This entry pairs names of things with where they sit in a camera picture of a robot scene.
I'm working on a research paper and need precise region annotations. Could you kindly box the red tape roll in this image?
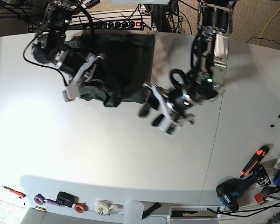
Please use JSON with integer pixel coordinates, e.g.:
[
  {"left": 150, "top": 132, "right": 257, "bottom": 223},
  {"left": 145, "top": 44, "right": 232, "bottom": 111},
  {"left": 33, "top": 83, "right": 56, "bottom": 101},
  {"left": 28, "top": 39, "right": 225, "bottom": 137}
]
[{"left": 74, "top": 203, "right": 86, "bottom": 213}]

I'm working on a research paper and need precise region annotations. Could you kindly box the red black screwdriver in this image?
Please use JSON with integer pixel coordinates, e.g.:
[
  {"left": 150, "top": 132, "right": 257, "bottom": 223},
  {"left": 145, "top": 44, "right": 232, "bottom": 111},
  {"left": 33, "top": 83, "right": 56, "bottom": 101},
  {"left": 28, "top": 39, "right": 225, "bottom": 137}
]
[{"left": 2, "top": 185, "right": 26, "bottom": 199}]

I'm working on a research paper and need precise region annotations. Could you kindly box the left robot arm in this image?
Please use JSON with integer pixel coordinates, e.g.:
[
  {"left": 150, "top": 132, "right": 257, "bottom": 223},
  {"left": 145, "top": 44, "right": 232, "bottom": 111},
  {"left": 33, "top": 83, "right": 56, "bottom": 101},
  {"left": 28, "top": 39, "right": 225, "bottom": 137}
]
[{"left": 138, "top": 0, "right": 237, "bottom": 136}]

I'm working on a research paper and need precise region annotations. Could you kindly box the orange black utility knife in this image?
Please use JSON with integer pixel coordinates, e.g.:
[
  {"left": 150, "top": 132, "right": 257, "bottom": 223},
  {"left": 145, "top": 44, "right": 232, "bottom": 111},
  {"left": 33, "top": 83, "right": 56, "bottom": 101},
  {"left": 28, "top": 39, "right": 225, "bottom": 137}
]
[{"left": 239, "top": 145, "right": 270, "bottom": 178}]

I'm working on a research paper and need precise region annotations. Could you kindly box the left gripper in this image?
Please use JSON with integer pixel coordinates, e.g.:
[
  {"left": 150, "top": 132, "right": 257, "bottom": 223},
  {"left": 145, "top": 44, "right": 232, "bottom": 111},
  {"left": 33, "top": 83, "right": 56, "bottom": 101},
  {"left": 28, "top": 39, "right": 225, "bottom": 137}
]
[{"left": 138, "top": 82, "right": 195, "bottom": 137}]

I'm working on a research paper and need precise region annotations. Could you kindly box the black power strip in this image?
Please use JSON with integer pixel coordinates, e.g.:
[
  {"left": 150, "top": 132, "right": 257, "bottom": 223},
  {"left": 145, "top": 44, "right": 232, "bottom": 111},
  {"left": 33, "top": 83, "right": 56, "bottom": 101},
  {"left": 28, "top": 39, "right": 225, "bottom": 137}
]
[{"left": 69, "top": 20, "right": 149, "bottom": 31}]

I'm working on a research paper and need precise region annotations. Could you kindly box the black action camera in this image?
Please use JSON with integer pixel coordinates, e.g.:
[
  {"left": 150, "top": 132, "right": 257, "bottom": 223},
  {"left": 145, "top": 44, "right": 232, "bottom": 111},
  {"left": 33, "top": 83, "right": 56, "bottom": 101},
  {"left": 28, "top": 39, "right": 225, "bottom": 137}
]
[{"left": 56, "top": 191, "right": 75, "bottom": 208}]

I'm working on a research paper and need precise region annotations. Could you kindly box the red square tag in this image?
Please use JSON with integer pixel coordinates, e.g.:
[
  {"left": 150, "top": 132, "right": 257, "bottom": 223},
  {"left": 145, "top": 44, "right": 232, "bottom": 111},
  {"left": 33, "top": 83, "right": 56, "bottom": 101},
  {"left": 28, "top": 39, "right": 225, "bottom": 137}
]
[{"left": 254, "top": 193, "right": 264, "bottom": 204}]

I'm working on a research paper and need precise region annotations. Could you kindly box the teal black cordless drill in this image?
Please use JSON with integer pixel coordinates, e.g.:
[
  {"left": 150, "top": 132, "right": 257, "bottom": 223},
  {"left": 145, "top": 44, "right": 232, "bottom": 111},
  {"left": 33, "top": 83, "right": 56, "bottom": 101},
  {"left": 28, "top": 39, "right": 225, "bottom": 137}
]
[{"left": 216, "top": 164, "right": 271, "bottom": 212}]

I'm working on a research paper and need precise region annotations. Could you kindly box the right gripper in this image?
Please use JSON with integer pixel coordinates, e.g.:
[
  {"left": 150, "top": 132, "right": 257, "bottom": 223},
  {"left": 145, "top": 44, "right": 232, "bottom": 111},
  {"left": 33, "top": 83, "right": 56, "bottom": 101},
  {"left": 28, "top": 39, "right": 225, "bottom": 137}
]
[{"left": 63, "top": 53, "right": 105, "bottom": 102}]

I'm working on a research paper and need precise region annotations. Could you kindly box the clear tape dispenser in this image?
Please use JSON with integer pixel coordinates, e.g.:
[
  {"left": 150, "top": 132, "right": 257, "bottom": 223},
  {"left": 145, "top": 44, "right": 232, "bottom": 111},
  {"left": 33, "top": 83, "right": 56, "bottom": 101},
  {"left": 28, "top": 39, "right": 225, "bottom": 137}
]
[{"left": 93, "top": 200, "right": 123, "bottom": 216}]

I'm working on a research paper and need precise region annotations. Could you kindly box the purple tape roll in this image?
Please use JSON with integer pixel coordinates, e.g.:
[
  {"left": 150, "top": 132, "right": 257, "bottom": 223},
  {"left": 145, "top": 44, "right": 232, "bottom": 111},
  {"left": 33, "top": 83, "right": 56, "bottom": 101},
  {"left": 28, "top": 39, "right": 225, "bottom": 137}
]
[{"left": 34, "top": 194, "right": 45, "bottom": 205}]

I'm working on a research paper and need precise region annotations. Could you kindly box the dark green t-shirt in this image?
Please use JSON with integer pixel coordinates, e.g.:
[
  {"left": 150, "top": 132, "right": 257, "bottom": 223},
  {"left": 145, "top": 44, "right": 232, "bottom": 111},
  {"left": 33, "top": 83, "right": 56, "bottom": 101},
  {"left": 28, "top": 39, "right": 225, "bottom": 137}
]
[{"left": 66, "top": 34, "right": 155, "bottom": 107}]

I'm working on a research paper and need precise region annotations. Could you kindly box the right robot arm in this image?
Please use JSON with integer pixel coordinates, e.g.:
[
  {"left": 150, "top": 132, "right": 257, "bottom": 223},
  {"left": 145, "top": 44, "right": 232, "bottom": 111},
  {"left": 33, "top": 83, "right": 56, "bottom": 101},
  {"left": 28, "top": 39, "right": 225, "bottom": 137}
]
[{"left": 29, "top": 0, "right": 105, "bottom": 102}]

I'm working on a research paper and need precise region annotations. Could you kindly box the white paper roll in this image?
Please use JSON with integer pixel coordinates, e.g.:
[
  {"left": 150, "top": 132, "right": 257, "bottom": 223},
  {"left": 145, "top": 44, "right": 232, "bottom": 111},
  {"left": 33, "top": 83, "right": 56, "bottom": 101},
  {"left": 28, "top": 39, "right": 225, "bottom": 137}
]
[{"left": 123, "top": 200, "right": 144, "bottom": 224}]

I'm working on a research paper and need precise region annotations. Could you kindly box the yellow cable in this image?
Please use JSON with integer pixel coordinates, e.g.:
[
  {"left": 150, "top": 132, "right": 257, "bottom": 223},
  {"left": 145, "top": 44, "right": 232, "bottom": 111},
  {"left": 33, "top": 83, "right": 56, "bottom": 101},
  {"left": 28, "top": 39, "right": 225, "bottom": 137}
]
[{"left": 257, "top": 5, "right": 280, "bottom": 45}]

